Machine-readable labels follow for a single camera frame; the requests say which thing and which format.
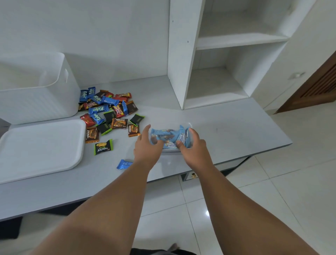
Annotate person's left hand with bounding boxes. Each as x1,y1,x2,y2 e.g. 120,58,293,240
134,124,165,170

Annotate person's right hand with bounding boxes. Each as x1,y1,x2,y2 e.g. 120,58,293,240
175,128,214,171

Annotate clear plastic container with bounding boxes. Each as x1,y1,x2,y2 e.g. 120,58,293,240
149,122,194,153

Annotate person's right forearm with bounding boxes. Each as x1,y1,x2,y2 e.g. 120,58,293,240
192,163,320,255

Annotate person's left forearm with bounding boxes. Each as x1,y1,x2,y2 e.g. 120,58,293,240
31,161,152,255

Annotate blue wafer packet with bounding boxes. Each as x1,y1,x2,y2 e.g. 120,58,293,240
117,159,133,170

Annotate black green-edged biscuit packet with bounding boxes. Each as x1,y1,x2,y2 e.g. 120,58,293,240
94,139,114,156

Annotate pile of assorted snack packets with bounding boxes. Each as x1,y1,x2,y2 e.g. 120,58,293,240
78,86,145,144

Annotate white shelf unit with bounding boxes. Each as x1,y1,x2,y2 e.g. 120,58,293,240
167,0,317,110

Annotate person's dark clothing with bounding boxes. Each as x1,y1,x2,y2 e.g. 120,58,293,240
130,248,198,255

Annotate white plastic lid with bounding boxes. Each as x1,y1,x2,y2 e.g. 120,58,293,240
0,119,87,185

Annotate white plastic basket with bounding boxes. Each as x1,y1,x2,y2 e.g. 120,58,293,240
0,52,81,125

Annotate brown wooden door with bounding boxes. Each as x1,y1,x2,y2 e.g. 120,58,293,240
274,51,336,114

